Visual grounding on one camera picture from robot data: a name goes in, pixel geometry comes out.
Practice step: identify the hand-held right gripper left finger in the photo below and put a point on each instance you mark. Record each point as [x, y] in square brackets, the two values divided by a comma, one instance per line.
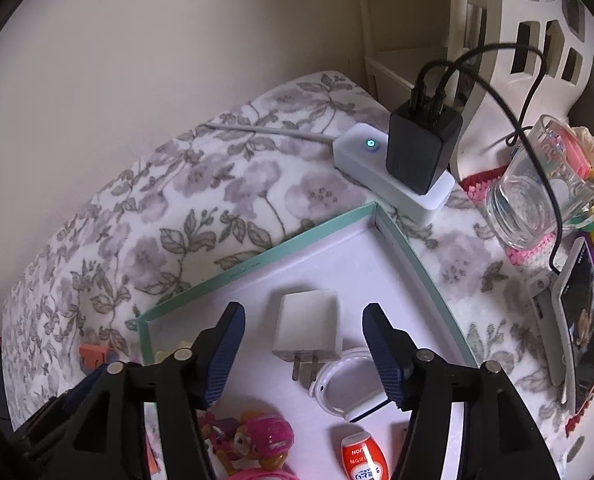
[222, 355]

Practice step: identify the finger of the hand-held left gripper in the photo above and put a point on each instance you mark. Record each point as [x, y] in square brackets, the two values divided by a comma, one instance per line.
[52, 417]

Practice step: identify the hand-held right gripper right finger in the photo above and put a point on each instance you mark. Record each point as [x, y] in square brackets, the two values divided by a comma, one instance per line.
[384, 355]

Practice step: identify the white smartwatch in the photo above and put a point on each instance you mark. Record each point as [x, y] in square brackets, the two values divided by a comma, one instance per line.
[337, 375]

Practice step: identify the white charger plug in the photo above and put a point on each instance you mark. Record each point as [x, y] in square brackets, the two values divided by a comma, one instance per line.
[304, 325]

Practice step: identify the pink toy dog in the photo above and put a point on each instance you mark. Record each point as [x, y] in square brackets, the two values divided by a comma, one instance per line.
[267, 435]

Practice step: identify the orange white tube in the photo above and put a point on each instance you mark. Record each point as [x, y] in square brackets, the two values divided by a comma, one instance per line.
[362, 460]

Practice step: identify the teal cardboard box lid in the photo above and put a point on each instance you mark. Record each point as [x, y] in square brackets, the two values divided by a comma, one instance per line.
[327, 260]

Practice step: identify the pink smartwatch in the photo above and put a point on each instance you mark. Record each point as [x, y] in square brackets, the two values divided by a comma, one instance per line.
[269, 475]

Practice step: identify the floral blanket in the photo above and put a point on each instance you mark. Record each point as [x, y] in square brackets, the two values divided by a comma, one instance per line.
[152, 210]

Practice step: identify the white phone stand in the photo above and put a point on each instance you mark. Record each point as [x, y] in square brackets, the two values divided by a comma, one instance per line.
[547, 330]

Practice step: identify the pink crocheted coaster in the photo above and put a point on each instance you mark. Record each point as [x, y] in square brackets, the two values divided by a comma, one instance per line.
[527, 255]

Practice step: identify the clear glass cup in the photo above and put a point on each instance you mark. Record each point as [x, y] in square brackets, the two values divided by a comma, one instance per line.
[517, 210]

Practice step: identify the white power strip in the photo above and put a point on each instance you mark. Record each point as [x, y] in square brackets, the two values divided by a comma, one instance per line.
[357, 160]

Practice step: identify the smartphone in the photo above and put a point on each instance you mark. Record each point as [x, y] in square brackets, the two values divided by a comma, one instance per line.
[584, 320]

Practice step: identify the black charger adapter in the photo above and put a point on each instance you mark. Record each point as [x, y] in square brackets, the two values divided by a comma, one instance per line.
[417, 150]

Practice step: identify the cream fabric flower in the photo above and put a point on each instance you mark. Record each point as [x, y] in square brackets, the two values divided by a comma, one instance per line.
[584, 137]

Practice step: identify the white lattice chair back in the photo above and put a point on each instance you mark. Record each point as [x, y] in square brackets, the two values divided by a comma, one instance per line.
[502, 10]

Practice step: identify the cream wooden shelf frame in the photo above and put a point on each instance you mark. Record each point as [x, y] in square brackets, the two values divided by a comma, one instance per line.
[402, 35]

